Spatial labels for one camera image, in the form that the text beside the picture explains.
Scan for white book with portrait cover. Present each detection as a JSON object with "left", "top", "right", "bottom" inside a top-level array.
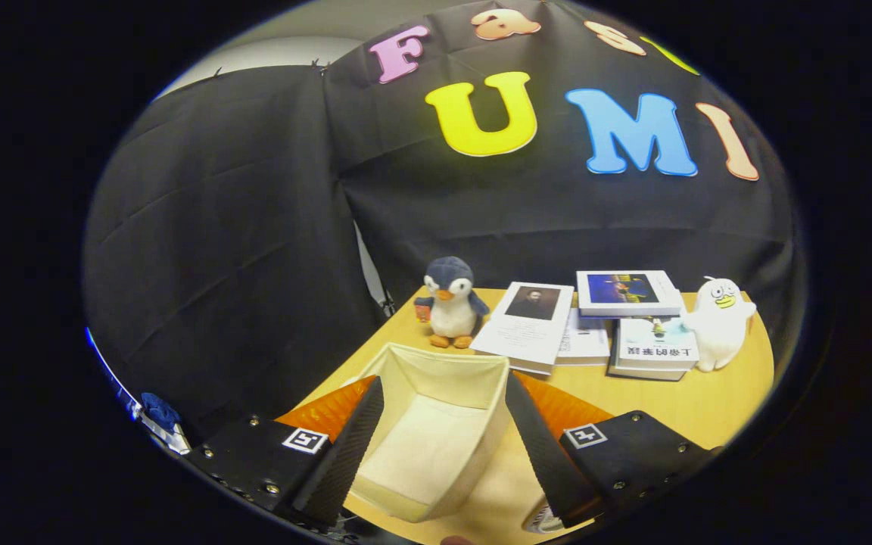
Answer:
[{"left": 469, "top": 282, "right": 575, "bottom": 376}]

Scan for book with pale teal cover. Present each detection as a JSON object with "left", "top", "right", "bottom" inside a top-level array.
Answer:
[{"left": 607, "top": 316, "right": 700, "bottom": 382}]

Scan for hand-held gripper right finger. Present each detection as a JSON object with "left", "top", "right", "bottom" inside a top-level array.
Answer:
[{"left": 506, "top": 371, "right": 723, "bottom": 531}]

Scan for thin white book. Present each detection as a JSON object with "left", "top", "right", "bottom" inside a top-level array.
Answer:
[{"left": 555, "top": 307, "right": 612, "bottom": 366}]

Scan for black backdrop cloth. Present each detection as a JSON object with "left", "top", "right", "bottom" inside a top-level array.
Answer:
[{"left": 82, "top": 0, "right": 808, "bottom": 447}]

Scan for blue plastic clamp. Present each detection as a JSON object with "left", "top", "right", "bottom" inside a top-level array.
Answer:
[{"left": 139, "top": 391, "right": 182, "bottom": 436}]

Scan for navy penguin plush toy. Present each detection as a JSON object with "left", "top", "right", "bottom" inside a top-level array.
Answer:
[{"left": 413, "top": 256, "right": 491, "bottom": 349}]

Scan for beige fabric storage box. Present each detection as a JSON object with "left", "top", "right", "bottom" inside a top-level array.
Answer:
[{"left": 341, "top": 342, "right": 512, "bottom": 525}]

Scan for book with blue picture cover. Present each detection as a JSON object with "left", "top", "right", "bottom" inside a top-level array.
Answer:
[{"left": 576, "top": 269, "right": 685, "bottom": 318}]

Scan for white canvas shoe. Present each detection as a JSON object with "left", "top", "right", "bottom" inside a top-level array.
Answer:
[{"left": 525, "top": 503, "right": 567, "bottom": 535}]

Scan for white duck plush toy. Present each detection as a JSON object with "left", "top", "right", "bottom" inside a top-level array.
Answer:
[{"left": 680, "top": 276, "right": 757, "bottom": 373}]

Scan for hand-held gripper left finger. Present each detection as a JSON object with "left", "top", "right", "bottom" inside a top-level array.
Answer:
[{"left": 182, "top": 375, "right": 385, "bottom": 529}]

